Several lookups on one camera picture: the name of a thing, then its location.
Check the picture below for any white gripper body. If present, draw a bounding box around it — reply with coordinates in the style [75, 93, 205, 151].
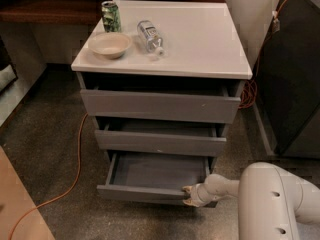
[190, 183, 213, 207]

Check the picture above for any grey bottom drawer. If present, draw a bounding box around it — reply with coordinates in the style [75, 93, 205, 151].
[97, 151, 210, 206]

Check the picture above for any grey drawer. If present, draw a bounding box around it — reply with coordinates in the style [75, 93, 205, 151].
[97, 151, 210, 206]
[95, 118, 226, 157]
[80, 81, 240, 124]

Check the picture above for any clear blue plastic bottle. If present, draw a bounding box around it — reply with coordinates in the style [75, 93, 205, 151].
[137, 20, 164, 56]

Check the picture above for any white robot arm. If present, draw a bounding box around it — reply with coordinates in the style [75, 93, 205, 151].
[183, 162, 320, 240]

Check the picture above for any grey middle drawer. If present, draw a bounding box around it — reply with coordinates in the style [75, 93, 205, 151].
[95, 118, 226, 157]

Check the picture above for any white and grey drawer cabinet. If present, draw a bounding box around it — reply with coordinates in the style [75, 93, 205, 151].
[70, 0, 253, 208]

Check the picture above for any grey top drawer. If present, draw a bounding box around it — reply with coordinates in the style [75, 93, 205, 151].
[80, 81, 240, 124]

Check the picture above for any white bowl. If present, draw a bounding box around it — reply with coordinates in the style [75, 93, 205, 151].
[88, 32, 132, 59]

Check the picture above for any green soda can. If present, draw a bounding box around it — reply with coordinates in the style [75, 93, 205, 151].
[101, 1, 121, 32]

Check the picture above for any dark wooden desk top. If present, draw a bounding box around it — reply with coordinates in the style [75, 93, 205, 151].
[0, 0, 226, 25]

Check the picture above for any orange extension cable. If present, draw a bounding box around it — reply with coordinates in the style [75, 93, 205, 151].
[7, 0, 320, 240]

